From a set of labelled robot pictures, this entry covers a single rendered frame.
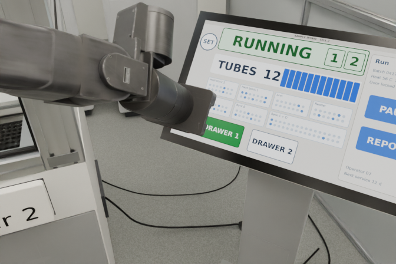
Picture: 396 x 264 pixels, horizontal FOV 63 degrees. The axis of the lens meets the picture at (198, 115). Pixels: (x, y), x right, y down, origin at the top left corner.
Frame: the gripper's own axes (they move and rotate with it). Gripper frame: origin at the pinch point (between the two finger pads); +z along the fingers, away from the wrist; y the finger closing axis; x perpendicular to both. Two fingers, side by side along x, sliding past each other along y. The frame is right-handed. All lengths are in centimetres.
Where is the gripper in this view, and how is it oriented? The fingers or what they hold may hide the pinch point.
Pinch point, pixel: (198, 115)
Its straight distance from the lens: 55.3
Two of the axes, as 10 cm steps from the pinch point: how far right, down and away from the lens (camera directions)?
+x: -2.9, 9.5, -0.6
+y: -8.9, -2.5, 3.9
